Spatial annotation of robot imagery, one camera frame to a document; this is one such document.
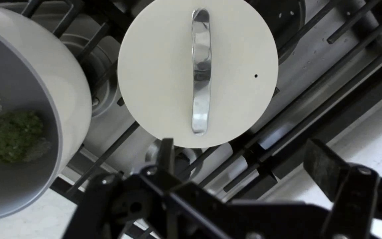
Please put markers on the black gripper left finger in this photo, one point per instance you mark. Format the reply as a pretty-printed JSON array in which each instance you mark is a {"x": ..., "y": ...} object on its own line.
[{"x": 106, "y": 200}]

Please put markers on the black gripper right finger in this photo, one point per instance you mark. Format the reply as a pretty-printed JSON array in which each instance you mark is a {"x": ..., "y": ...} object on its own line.
[{"x": 354, "y": 200}]

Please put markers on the green food lump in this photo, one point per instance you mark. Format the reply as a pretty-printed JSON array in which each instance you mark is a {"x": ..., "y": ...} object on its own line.
[{"x": 13, "y": 136}]

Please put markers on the black gas cooktop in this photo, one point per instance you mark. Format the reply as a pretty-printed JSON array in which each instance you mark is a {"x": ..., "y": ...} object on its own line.
[{"x": 331, "y": 88}]

